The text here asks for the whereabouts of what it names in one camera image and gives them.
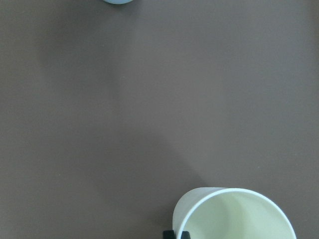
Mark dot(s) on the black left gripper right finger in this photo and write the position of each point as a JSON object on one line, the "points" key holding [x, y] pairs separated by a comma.
{"points": [[185, 235]]}

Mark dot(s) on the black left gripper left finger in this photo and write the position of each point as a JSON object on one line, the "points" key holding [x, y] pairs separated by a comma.
{"points": [[168, 234]]}

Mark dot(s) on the cream white cup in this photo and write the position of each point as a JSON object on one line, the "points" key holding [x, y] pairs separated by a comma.
{"points": [[229, 213]]}

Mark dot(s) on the light blue cup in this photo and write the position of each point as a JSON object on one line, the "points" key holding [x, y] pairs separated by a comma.
{"points": [[117, 1]]}

